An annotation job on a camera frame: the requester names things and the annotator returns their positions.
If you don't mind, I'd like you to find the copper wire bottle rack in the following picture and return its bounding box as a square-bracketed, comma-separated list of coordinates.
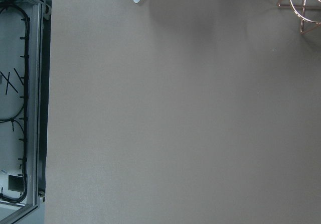
[276, 0, 320, 35]

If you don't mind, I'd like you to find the black cable bundle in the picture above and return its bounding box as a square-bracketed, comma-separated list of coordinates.
[0, 6, 31, 202]

